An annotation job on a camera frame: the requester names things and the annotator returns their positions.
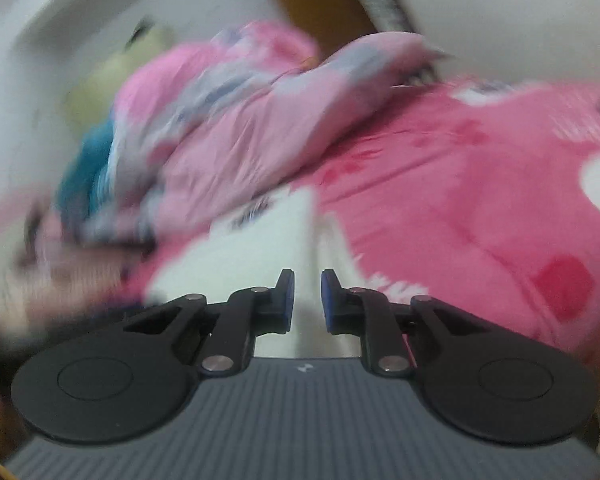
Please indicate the pink floral bed blanket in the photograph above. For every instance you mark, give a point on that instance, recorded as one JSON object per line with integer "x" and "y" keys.
{"x": 486, "y": 196}

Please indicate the stack of folded clothes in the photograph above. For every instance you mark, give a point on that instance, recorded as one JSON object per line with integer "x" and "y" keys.
{"x": 58, "y": 283}

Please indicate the cream white fleece sweater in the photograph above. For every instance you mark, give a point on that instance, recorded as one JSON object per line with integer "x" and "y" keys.
{"x": 249, "y": 247}

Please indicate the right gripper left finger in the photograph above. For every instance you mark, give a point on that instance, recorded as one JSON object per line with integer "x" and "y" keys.
{"x": 127, "y": 379}

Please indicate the pink patterned duvet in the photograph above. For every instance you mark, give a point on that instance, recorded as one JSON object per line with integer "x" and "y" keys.
{"x": 207, "y": 126}

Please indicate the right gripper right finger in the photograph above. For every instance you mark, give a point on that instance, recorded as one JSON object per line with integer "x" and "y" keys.
{"x": 478, "y": 377}

